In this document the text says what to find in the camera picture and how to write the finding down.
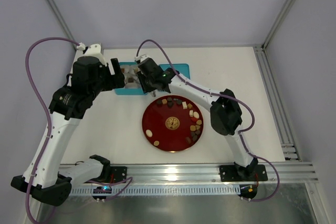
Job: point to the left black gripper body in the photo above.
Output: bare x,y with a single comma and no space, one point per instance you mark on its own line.
115,73

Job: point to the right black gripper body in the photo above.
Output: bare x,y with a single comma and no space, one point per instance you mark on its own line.
143,83

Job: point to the teal chocolate box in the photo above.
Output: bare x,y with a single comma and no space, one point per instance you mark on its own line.
132,83

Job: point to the teal box lid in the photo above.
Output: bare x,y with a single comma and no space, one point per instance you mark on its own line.
181,68

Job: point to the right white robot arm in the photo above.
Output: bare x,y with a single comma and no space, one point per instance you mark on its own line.
225,112

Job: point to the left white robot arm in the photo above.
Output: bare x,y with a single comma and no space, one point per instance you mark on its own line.
42,180

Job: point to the dark square chocolate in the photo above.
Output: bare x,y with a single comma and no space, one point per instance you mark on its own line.
169,104

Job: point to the cream rectangular chocolate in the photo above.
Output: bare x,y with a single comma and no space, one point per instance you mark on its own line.
184,105

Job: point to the white oval chocolate right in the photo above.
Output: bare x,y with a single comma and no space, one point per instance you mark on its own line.
196,115

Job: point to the white oval chocolate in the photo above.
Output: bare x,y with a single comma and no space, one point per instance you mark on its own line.
196,115
149,133

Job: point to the brown striped chocolate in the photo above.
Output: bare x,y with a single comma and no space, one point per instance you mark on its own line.
188,140

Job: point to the round red lacquer tray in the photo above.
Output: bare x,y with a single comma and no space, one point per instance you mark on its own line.
170,126

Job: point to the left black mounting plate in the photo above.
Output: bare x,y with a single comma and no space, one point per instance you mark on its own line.
111,174

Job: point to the black mounting plate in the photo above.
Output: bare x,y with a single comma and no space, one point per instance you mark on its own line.
236,173
111,174

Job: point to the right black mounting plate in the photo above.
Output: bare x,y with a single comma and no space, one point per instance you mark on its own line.
236,173

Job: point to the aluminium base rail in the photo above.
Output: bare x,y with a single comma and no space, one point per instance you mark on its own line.
287,172

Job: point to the white slotted cable duct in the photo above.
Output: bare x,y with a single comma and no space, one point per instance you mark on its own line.
156,190

